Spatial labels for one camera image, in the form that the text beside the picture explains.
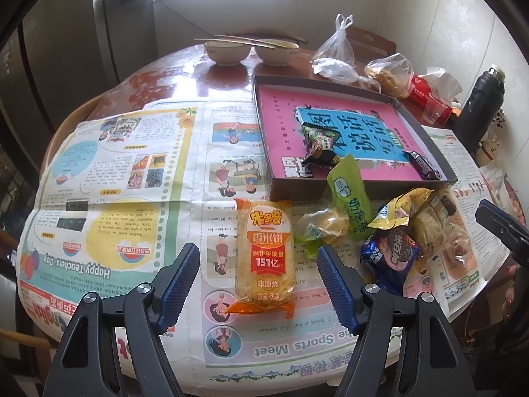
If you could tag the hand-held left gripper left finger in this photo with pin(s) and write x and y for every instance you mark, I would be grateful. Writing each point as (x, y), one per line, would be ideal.
(178, 285)

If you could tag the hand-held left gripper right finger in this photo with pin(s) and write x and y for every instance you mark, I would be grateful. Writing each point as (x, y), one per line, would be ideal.
(335, 285)

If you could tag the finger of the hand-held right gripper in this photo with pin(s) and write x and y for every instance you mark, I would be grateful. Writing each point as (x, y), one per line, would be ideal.
(502, 225)

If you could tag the clear brown pastry packet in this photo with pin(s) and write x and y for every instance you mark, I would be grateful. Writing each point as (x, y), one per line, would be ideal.
(459, 244)

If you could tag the blue cookie packet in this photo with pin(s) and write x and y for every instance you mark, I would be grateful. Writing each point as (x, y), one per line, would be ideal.
(388, 256)

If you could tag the clear flaky pastry packet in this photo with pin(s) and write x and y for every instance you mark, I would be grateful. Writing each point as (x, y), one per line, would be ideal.
(430, 227)

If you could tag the orange rice cracker packet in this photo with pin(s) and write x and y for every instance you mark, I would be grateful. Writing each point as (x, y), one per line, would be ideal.
(264, 256)

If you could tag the shallow cardboard box tray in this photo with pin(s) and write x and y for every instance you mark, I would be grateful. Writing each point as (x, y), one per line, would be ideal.
(297, 189)

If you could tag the small yellow cake packet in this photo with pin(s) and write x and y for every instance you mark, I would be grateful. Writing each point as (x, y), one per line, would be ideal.
(324, 229)

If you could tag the dark brown snack packet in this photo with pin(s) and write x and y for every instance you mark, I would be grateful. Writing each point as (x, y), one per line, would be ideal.
(446, 206)

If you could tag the small cream figurine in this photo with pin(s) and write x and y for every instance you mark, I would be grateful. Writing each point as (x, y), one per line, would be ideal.
(489, 151)

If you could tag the white text newspaper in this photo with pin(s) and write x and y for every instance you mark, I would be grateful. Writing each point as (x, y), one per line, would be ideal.
(463, 153)

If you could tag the colourful illustrated newspaper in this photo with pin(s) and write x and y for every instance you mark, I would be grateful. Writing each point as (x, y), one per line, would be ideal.
(124, 215)

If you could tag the yellow crinkled snack packet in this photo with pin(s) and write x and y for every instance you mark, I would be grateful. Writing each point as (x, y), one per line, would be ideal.
(405, 209)

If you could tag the dark purple candy bar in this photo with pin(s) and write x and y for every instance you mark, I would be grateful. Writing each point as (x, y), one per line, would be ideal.
(423, 165)

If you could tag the black thermos bottle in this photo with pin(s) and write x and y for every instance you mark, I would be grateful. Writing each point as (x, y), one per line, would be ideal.
(481, 107)

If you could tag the clear plastic cup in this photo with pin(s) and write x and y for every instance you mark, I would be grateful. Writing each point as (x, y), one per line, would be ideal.
(434, 109)

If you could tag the green triangular snack packet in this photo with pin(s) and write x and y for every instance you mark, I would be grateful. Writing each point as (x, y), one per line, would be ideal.
(318, 140)

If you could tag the red tissue box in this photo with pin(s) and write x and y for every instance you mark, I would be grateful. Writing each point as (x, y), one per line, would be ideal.
(421, 93)

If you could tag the pink and blue book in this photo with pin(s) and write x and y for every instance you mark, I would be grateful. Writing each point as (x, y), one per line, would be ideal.
(281, 124)

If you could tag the plastic bag of pastries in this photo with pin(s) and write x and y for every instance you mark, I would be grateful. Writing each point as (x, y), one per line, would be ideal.
(390, 76)

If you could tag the curved wooden chair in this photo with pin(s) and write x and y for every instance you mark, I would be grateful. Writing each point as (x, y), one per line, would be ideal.
(70, 122)

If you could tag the crumpled clear plastic bag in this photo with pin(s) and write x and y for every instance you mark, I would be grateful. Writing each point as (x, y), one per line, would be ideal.
(334, 70)

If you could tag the wooden chair with cutout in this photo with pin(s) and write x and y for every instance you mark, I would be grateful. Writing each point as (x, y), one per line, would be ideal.
(372, 41)

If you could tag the cream ceramic bowl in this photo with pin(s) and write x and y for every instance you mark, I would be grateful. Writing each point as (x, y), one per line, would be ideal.
(276, 54)
(227, 53)

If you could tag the knotted clear plastic bag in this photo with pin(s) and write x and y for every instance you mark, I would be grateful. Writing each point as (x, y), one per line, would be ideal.
(337, 45)

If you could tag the wooden chopsticks pair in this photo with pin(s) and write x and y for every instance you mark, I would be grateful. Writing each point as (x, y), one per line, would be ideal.
(231, 41)

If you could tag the grey refrigerator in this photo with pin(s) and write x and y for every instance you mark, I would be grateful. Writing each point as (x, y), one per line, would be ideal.
(62, 49)

